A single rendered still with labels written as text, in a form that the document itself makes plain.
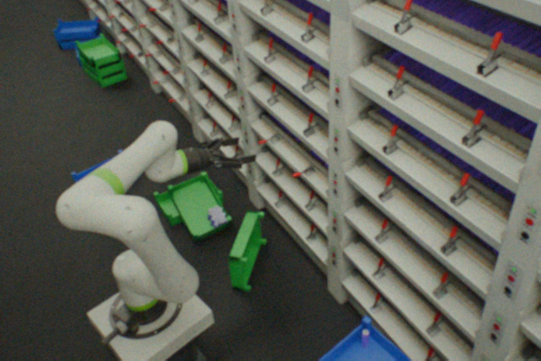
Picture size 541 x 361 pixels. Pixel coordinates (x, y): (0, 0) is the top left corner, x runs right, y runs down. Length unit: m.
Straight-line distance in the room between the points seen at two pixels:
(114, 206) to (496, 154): 0.96
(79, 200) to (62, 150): 1.99
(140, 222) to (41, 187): 1.87
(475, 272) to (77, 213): 1.08
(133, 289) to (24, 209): 1.42
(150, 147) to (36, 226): 1.38
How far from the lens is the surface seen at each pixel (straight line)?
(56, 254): 2.89
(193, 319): 2.01
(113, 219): 1.50
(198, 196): 2.83
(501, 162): 1.38
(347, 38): 1.63
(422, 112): 1.51
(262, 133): 2.42
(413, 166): 1.63
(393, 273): 2.08
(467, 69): 1.33
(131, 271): 1.88
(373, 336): 1.76
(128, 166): 1.71
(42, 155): 3.56
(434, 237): 1.70
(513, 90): 1.27
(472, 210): 1.52
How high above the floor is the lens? 1.95
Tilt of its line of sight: 38 degrees down
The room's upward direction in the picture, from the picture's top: 4 degrees counter-clockwise
